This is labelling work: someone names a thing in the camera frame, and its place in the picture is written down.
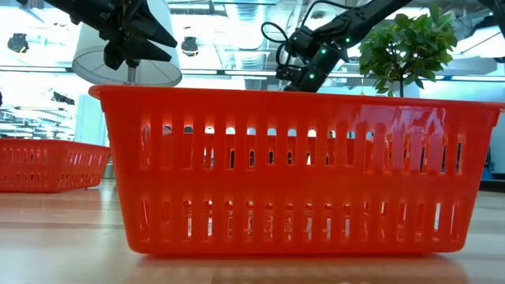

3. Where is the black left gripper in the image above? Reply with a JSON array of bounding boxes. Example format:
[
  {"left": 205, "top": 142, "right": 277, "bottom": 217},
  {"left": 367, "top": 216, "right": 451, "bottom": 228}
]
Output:
[{"left": 43, "top": 0, "right": 178, "bottom": 71}]

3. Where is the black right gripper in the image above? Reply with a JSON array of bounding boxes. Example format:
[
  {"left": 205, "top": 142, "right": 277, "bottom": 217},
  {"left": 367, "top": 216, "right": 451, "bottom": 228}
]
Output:
[{"left": 283, "top": 58, "right": 336, "bottom": 93}]

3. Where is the red slotted plastic basket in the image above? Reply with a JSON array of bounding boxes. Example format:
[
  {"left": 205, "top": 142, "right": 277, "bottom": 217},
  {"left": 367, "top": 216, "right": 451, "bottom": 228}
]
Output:
[
  {"left": 88, "top": 84, "right": 505, "bottom": 256},
  {"left": 0, "top": 137, "right": 111, "bottom": 194}
]

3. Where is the white shade table lamp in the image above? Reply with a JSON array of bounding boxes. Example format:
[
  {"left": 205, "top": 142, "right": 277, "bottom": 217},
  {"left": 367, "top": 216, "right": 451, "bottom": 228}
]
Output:
[{"left": 71, "top": 0, "right": 183, "bottom": 88}]

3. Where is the black ceiling spotlight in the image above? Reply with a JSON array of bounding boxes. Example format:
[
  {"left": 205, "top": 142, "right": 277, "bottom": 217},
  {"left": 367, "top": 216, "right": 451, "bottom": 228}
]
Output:
[
  {"left": 6, "top": 32, "right": 30, "bottom": 54},
  {"left": 181, "top": 35, "right": 200, "bottom": 58}
]

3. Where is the green plant in black pot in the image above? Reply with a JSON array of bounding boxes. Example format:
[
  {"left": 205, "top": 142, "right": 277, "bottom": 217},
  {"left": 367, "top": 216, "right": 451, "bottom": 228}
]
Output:
[{"left": 357, "top": 3, "right": 458, "bottom": 99}]

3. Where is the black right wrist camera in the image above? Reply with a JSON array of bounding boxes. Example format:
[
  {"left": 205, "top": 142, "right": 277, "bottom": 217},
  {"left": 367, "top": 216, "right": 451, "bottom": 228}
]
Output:
[{"left": 275, "top": 64, "right": 297, "bottom": 83}]

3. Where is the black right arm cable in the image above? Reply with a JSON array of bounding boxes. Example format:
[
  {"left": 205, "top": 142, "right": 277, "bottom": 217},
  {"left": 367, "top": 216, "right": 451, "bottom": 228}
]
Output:
[{"left": 260, "top": 21, "right": 295, "bottom": 68}]

